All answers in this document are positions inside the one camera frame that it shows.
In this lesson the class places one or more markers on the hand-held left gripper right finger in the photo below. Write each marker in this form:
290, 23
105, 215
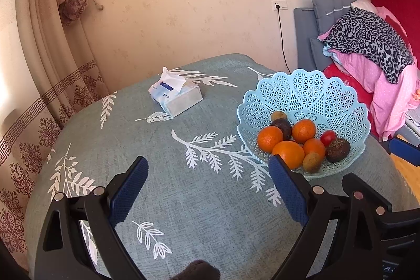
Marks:
288, 191

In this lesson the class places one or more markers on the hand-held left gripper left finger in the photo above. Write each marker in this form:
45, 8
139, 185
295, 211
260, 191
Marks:
129, 194

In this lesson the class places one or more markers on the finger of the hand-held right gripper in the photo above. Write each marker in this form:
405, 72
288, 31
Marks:
407, 151
400, 221

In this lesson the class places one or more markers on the dark avocado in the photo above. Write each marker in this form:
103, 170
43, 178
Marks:
338, 150

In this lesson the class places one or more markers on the light blue plastic basket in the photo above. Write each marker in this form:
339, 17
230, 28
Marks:
305, 93

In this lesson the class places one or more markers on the grey lace sofa cover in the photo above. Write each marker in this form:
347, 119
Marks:
414, 119

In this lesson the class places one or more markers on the brown kiwi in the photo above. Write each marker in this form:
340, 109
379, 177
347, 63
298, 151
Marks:
311, 162

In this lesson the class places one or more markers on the large orange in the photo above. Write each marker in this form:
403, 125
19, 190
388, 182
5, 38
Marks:
290, 153

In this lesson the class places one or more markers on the pile of clothes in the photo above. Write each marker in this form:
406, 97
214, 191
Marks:
390, 96

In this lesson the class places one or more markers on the orange toy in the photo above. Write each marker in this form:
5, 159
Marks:
416, 94

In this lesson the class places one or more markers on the dark purple passion fruit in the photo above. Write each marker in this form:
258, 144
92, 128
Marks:
283, 128

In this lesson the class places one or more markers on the red tomato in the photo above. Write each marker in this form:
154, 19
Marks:
328, 137

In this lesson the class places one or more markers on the small kiwi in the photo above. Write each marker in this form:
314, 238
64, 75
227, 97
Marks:
279, 116

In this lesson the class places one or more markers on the dark cloth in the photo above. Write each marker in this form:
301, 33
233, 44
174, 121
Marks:
197, 271

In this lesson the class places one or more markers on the white tissue pack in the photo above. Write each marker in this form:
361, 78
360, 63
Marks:
177, 96

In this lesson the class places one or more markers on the leopard print cloth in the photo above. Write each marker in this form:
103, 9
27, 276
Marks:
370, 40

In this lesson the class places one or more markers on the beige patterned curtain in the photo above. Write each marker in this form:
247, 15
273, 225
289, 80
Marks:
42, 70

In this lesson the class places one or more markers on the white pillow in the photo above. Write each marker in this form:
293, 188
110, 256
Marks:
362, 5

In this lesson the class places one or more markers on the grey sofa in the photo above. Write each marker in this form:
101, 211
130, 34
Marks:
305, 37

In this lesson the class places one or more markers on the grey cushion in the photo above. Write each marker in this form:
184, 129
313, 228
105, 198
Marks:
331, 7

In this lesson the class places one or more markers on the white wall socket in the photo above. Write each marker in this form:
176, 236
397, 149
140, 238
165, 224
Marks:
279, 5

